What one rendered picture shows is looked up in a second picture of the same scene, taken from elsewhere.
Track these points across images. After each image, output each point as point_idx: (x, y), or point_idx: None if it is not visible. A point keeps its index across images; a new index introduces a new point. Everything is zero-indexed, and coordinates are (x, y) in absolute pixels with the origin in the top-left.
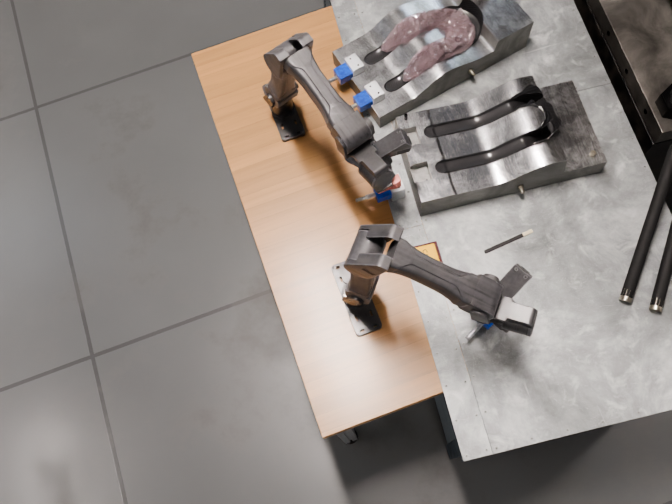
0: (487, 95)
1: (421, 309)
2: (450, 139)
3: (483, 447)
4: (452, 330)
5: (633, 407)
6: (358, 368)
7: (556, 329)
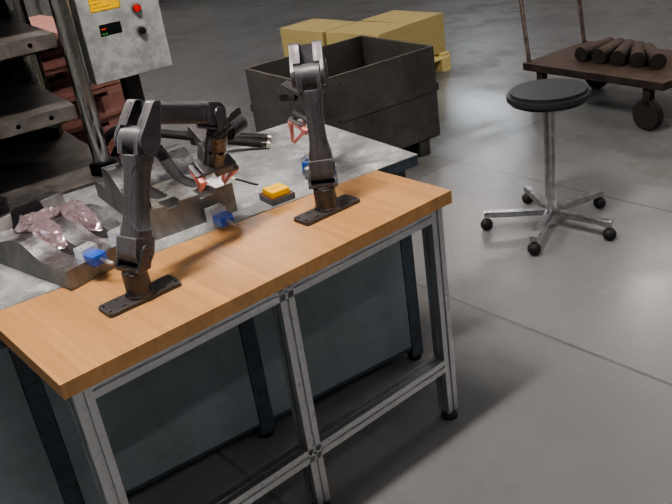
0: (119, 184)
1: None
2: (166, 190)
3: (402, 152)
4: None
5: (338, 132)
6: (386, 194)
7: None
